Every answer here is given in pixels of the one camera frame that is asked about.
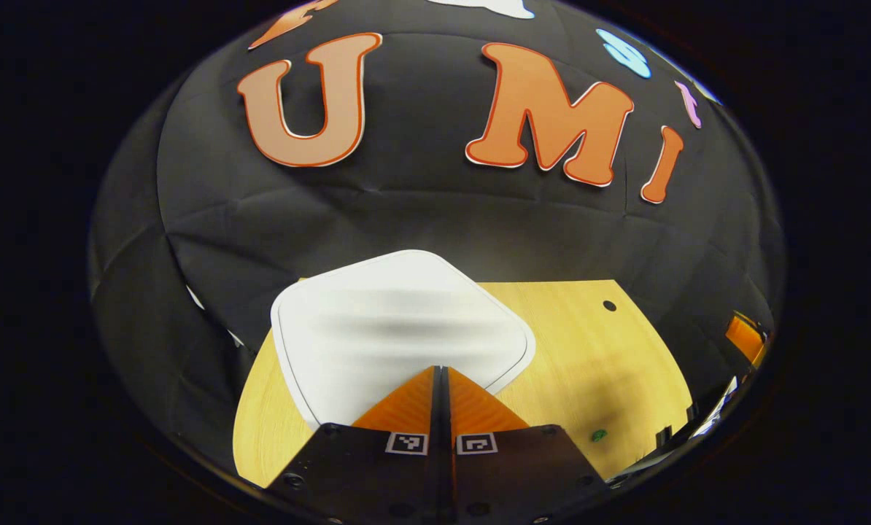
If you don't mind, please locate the wooden desktop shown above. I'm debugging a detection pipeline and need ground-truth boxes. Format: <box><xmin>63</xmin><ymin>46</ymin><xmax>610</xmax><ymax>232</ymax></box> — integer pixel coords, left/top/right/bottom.
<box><xmin>233</xmin><ymin>279</ymin><xmax>693</xmax><ymax>488</ymax></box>

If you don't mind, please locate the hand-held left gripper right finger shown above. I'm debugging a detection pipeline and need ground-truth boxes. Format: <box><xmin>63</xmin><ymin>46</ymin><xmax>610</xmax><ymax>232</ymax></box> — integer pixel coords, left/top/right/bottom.
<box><xmin>443</xmin><ymin>367</ymin><xmax>615</xmax><ymax>525</ymax></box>

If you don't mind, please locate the white desktop garbage bin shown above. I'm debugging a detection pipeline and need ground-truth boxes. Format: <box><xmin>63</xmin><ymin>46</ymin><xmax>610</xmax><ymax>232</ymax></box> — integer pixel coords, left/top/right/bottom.
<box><xmin>270</xmin><ymin>249</ymin><xmax>537</xmax><ymax>431</ymax></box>

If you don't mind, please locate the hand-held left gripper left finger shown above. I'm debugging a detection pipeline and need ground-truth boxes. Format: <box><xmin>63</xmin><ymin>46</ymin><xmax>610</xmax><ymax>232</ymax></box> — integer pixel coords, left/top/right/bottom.
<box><xmin>264</xmin><ymin>366</ymin><xmax>444</xmax><ymax>525</ymax></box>

